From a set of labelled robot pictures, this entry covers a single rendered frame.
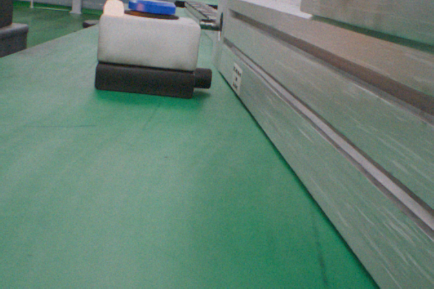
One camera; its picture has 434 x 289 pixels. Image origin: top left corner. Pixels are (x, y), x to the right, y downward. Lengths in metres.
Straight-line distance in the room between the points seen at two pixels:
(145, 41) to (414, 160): 0.32
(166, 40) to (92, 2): 11.37
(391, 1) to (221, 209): 0.11
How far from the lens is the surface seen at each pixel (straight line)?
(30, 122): 0.38
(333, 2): 0.27
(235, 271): 0.21
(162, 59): 0.49
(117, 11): 0.49
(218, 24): 0.68
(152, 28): 0.48
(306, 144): 0.31
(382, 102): 0.22
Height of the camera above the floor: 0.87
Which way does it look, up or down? 13 degrees down
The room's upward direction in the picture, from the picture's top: 7 degrees clockwise
